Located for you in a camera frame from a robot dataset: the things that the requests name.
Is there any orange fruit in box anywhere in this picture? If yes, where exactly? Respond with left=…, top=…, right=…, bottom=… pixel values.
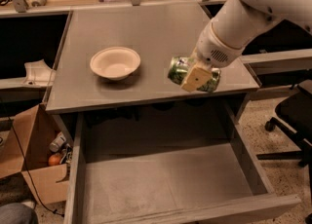
left=48, top=153, right=62, bottom=167

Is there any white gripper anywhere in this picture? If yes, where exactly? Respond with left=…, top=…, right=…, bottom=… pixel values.
left=181, top=21, right=245, bottom=92

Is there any blue jeans knee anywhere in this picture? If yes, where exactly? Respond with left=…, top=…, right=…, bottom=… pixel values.
left=0, top=203, right=38, bottom=224

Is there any open grey top drawer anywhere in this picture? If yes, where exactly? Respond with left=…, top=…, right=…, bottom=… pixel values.
left=63, top=101, right=300, bottom=224

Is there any white curved plastic part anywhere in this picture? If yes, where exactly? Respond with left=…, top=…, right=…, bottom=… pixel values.
left=22, top=59, right=56, bottom=88

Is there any white bottle in box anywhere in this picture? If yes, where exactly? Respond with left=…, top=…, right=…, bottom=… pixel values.
left=49, top=132, right=66, bottom=153

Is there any grey cabinet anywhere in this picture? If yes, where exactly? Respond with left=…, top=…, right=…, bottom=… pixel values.
left=45, top=2, right=261, bottom=115

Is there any white paper bowl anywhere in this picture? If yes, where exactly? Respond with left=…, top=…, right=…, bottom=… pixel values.
left=90, top=47, right=140, bottom=81

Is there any green soda can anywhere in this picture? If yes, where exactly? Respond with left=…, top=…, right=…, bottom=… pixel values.
left=168, top=56, right=221, bottom=93

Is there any brown cardboard box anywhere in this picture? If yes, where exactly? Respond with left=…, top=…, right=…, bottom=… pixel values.
left=0, top=105, right=69, bottom=205

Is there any black cable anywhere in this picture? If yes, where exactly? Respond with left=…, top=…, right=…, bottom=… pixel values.
left=0, top=99, right=65, bottom=217

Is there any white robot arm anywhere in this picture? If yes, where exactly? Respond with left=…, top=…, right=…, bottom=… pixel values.
left=181, top=0, right=312, bottom=92

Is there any black office chair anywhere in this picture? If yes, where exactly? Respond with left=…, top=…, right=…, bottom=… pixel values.
left=256, top=79, right=312, bottom=224

